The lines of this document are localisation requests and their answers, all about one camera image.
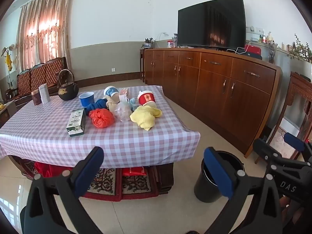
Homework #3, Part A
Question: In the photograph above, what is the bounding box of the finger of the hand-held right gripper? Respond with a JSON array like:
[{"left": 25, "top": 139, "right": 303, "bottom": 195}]
[
  {"left": 283, "top": 133, "right": 312, "bottom": 162},
  {"left": 253, "top": 138, "right": 284, "bottom": 169}
]

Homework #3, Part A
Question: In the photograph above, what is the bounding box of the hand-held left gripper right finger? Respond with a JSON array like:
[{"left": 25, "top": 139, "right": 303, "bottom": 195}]
[{"left": 203, "top": 147, "right": 290, "bottom": 234}]

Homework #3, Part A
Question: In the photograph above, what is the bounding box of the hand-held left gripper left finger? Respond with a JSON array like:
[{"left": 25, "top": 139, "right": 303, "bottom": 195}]
[{"left": 20, "top": 146, "right": 105, "bottom": 234}]

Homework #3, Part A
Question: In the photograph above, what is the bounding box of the black trash bin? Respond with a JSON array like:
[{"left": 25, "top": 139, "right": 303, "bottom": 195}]
[{"left": 194, "top": 151, "right": 244, "bottom": 203}]

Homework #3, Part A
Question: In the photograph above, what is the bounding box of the green tea box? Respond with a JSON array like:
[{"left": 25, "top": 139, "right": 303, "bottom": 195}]
[{"left": 66, "top": 108, "right": 86, "bottom": 137}]

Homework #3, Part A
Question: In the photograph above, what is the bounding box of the clear plastic bag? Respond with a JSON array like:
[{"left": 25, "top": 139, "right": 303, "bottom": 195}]
[{"left": 113, "top": 101, "right": 132, "bottom": 121}]

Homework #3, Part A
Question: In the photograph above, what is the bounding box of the beige cloth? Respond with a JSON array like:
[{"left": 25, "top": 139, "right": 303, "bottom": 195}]
[{"left": 104, "top": 96, "right": 121, "bottom": 114}]

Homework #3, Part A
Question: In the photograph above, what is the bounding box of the blue paper cup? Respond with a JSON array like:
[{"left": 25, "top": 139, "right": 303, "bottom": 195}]
[{"left": 79, "top": 92, "right": 95, "bottom": 108}]

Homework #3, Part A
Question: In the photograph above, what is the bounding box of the yellow cloth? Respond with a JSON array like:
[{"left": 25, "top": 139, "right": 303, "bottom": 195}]
[{"left": 130, "top": 105, "right": 163, "bottom": 131}]

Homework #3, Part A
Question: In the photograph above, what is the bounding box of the white and blue cup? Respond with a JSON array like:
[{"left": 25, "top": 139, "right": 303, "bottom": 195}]
[{"left": 104, "top": 86, "right": 120, "bottom": 98}]

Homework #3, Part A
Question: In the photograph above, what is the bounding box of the pink and white carton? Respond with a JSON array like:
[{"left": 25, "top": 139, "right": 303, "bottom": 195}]
[{"left": 119, "top": 88, "right": 129, "bottom": 103}]

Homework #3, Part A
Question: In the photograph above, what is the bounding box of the red paper cup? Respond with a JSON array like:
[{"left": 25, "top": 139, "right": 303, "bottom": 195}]
[{"left": 137, "top": 90, "right": 156, "bottom": 106}]

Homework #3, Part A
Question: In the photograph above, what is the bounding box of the person's right hand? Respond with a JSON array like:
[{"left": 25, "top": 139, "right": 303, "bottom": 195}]
[{"left": 279, "top": 196, "right": 310, "bottom": 234}]

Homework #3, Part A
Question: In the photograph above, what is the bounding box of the red bag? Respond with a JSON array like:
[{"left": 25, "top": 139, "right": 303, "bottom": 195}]
[{"left": 34, "top": 162, "right": 74, "bottom": 178}]

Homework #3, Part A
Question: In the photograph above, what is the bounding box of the red flat package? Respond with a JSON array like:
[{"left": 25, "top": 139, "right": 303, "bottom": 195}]
[{"left": 122, "top": 167, "right": 148, "bottom": 176}]

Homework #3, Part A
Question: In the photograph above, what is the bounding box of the red patterned rug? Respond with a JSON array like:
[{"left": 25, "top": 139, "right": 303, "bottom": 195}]
[{"left": 15, "top": 161, "right": 159, "bottom": 201}]

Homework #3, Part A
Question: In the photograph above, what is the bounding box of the carved wooden stand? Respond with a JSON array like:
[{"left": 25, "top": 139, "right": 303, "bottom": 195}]
[{"left": 255, "top": 71, "right": 312, "bottom": 165}]

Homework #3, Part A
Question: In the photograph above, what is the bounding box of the dark wooden coffee table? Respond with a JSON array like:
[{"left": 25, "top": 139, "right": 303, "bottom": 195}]
[{"left": 7, "top": 155, "right": 175, "bottom": 195}]

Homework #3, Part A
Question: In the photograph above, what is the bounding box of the checkered tablecloth table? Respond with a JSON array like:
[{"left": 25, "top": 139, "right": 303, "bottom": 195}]
[{"left": 0, "top": 85, "right": 201, "bottom": 168}]

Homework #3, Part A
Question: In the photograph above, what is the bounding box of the black iron teapot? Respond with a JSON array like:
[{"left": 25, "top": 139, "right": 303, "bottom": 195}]
[{"left": 58, "top": 69, "right": 79, "bottom": 101}]

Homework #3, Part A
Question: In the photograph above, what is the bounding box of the brown wooden sideboard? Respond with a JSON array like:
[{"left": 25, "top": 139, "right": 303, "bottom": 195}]
[{"left": 144, "top": 47, "right": 283, "bottom": 158}]

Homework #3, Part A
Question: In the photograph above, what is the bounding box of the white tall tin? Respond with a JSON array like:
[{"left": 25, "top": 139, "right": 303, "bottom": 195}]
[{"left": 38, "top": 83, "right": 51, "bottom": 103}]

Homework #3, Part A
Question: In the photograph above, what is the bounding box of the brown round tin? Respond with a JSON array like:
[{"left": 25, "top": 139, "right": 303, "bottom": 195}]
[{"left": 31, "top": 89, "right": 41, "bottom": 106}]

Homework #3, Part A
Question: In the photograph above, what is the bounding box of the glass vase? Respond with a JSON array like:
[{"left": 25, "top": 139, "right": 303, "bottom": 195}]
[{"left": 267, "top": 41, "right": 278, "bottom": 64}]

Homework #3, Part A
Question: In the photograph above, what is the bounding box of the leafy green plant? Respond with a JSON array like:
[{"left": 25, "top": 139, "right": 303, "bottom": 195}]
[{"left": 288, "top": 34, "right": 312, "bottom": 62}]

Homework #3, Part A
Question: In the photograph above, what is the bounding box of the black device box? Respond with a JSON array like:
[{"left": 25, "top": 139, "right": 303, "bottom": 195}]
[{"left": 235, "top": 49, "right": 262, "bottom": 60}]

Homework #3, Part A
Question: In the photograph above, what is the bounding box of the red box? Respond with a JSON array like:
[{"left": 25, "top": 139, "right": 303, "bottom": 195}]
[{"left": 244, "top": 44, "right": 262, "bottom": 55}]

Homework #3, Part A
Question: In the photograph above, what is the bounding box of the wooden sofa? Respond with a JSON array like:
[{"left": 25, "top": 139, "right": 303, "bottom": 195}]
[{"left": 6, "top": 57, "right": 69, "bottom": 100}]

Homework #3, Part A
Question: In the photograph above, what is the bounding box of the small wooden side table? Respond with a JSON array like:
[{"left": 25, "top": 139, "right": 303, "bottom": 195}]
[{"left": 139, "top": 49, "right": 146, "bottom": 82}]

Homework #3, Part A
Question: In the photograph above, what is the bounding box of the coat rack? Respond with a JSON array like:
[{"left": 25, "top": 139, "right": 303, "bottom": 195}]
[{"left": 0, "top": 44, "right": 15, "bottom": 90}]

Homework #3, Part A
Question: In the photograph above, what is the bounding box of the potted plant in patterned pot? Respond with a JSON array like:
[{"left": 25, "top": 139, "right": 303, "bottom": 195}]
[{"left": 141, "top": 38, "right": 156, "bottom": 49}]

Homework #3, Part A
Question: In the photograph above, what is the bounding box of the black flat television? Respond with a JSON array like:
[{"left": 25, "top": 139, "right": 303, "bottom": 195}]
[{"left": 177, "top": 0, "right": 246, "bottom": 50}]

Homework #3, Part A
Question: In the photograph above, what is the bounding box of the pink patterned curtain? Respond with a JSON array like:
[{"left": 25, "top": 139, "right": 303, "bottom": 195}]
[{"left": 15, "top": 0, "right": 74, "bottom": 75}]

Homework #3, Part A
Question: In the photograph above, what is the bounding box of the white wall socket strip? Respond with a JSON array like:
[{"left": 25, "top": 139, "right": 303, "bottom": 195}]
[{"left": 246, "top": 26, "right": 264, "bottom": 35}]

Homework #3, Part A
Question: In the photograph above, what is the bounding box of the white charger cable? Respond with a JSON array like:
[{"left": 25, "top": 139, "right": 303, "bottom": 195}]
[{"left": 156, "top": 32, "right": 169, "bottom": 48}]

